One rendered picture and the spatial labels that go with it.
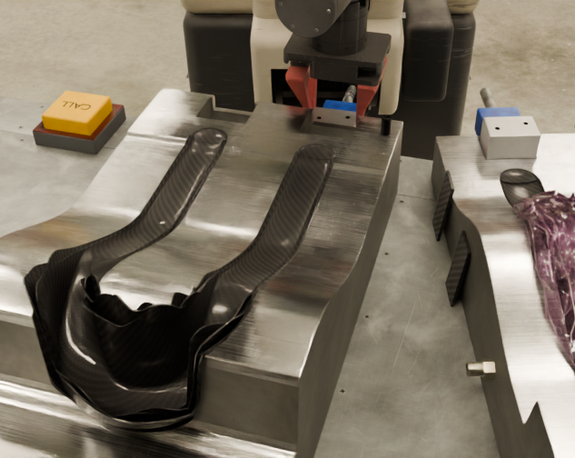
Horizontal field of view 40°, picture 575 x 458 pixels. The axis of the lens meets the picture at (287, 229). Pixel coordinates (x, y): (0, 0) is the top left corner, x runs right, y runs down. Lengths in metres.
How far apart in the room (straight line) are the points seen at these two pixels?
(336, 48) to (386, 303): 0.26
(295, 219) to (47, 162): 0.36
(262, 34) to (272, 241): 0.55
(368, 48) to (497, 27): 2.27
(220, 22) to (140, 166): 0.77
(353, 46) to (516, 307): 0.33
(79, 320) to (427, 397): 0.28
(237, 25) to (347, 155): 0.78
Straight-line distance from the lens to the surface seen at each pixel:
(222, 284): 0.58
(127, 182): 0.75
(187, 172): 0.75
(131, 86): 2.71
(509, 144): 0.82
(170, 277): 0.57
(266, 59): 1.18
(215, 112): 0.85
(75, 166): 0.93
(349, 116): 0.87
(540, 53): 2.94
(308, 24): 0.73
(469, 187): 0.78
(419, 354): 0.69
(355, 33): 0.81
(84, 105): 0.97
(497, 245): 0.65
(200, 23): 1.50
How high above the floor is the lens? 1.32
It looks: 40 degrees down
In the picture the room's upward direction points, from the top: 2 degrees counter-clockwise
